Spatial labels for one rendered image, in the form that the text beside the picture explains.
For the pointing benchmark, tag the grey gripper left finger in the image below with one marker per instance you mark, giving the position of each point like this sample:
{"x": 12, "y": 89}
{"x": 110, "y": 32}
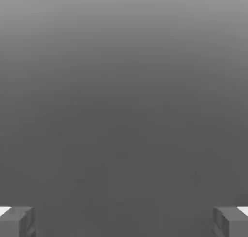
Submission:
{"x": 13, "y": 223}

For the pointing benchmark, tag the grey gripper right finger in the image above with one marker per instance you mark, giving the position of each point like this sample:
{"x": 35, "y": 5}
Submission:
{"x": 234, "y": 224}

